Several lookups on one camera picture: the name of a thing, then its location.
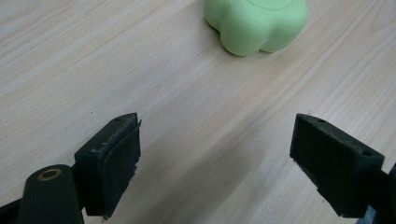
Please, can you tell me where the green flower-shaped foam block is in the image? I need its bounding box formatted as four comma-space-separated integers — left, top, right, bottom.
203, 0, 310, 58

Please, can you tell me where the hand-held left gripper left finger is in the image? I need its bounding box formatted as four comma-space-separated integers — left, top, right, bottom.
74, 112, 142, 220

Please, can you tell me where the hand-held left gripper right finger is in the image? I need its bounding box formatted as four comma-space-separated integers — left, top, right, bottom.
289, 113, 386, 218

